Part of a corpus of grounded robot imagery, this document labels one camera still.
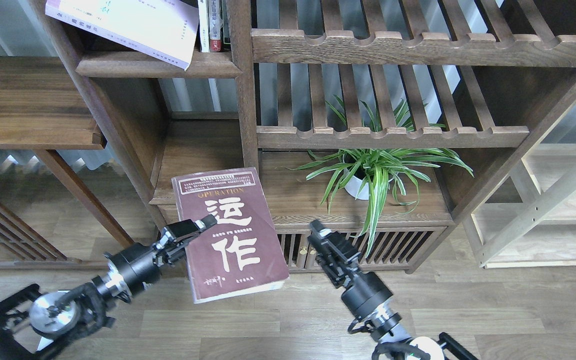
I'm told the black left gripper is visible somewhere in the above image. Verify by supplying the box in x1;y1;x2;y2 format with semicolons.
153;214;218;268

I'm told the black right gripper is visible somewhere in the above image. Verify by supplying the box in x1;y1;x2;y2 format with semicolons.
308;219;361;289

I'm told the dark maroon large book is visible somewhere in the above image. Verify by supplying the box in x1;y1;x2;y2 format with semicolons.
171;167;290;304

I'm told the pale lavender paperback book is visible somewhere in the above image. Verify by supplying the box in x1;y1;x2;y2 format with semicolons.
45;0;199;70

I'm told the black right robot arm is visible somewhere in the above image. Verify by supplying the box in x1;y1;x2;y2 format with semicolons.
308;219;476;360

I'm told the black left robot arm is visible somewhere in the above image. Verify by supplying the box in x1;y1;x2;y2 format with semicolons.
0;215;217;360

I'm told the light wooden shelf unit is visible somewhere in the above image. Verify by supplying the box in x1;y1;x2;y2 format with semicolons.
463;143;576;268

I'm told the white plant pot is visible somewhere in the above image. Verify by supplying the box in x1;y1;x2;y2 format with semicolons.
343;167;370;201

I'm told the green spider plant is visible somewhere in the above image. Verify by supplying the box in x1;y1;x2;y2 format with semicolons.
286;94;475;258

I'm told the dark wooden bookshelf cabinet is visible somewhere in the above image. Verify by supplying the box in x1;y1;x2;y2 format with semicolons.
29;0;576;273

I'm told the dark upright book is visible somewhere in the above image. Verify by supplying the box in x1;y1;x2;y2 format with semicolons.
221;0;232;51

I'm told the red white upright book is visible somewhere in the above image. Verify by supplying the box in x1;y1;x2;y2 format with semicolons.
208;0;223;53

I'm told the dark slatted wooden rack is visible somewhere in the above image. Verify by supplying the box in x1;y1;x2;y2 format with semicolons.
0;203;91;269

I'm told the dark wooden side table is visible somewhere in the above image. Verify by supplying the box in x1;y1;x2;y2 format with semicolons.
0;56;158;269

